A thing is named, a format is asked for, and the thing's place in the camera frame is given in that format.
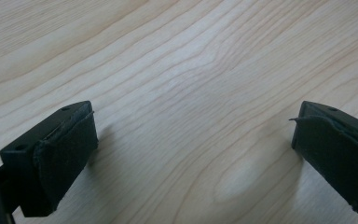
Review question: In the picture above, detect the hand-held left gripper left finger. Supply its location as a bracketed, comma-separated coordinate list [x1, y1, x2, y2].
[0, 100, 100, 218]

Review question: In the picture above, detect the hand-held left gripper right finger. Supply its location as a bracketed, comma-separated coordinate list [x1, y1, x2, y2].
[288, 100, 358, 218]

